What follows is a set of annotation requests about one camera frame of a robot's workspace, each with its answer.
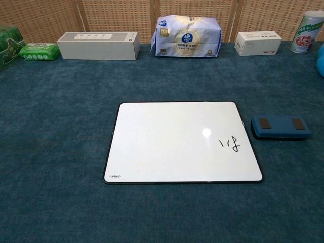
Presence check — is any long white power strip box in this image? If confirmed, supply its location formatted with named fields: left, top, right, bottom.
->
left=56, top=32, right=141, bottom=61

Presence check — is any green sachet display box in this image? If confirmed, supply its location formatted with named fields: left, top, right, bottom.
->
left=0, top=26, right=27, bottom=73

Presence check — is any blue detergent pump bottle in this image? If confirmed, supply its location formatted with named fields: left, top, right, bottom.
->
left=314, top=43, right=324, bottom=78

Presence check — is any blue white tissue paper pack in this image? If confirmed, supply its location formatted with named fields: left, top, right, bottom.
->
left=149, top=15, right=222, bottom=58

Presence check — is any small white cardboard box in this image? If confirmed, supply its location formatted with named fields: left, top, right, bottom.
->
left=234, top=31, right=283, bottom=56

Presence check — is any green tissue pack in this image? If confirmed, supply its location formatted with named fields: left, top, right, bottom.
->
left=19, top=42, right=61, bottom=61

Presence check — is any cylindrical can with white lid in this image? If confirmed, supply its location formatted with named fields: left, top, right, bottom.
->
left=289, top=10, right=324, bottom=54

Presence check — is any small blue device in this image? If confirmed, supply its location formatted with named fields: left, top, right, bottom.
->
left=250, top=116, right=312, bottom=140

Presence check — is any white rectangular pad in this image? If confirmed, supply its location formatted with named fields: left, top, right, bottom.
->
left=103, top=101, right=264, bottom=184

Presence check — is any woven bamboo folding screen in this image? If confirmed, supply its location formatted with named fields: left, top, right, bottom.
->
left=0, top=0, right=324, bottom=44

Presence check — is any teal table cloth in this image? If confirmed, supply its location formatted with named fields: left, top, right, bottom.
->
left=0, top=40, right=324, bottom=243

